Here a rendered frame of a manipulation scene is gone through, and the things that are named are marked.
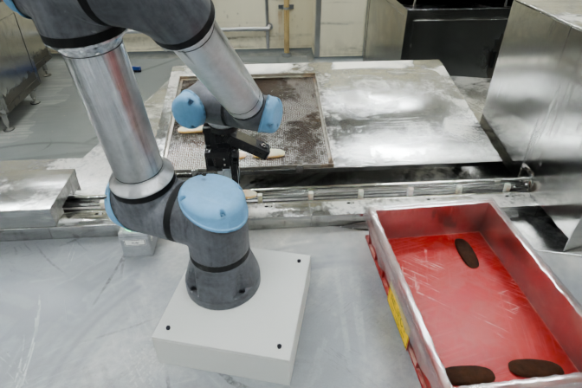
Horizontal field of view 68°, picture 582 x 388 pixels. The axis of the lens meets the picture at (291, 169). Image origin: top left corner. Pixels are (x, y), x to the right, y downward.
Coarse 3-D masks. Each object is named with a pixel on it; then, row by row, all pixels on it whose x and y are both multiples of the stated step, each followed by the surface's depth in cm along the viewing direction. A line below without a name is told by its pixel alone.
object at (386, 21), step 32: (384, 0) 304; (448, 0) 276; (480, 0) 276; (512, 0) 276; (384, 32) 307; (416, 32) 263; (448, 32) 264; (480, 32) 266; (448, 64) 276; (480, 64) 278
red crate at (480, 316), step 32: (416, 256) 104; (448, 256) 104; (480, 256) 104; (416, 288) 96; (448, 288) 96; (480, 288) 96; (512, 288) 96; (448, 320) 89; (480, 320) 89; (512, 320) 89; (448, 352) 83; (480, 352) 83; (512, 352) 83; (544, 352) 83
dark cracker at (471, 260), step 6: (456, 240) 108; (462, 240) 108; (456, 246) 107; (462, 246) 106; (468, 246) 106; (462, 252) 104; (468, 252) 104; (474, 252) 105; (462, 258) 103; (468, 258) 103; (474, 258) 103; (468, 264) 102; (474, 264) 101
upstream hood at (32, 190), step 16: (0, 176) 116; (16, 176) 116; (32, 176) 116; (48, 176) 116; (64, 176) 116; (0, 192) 110; (16, 192) 110; (32, 192) 110; (48, 192) 110; (64, 192) 113; (0, 208) 105; (16, 208) 105; (32, 208) 105; (48, 208) 105; (0, 224) 106; (16, 224) 107; (32, 224) 107; (48, 224) 107
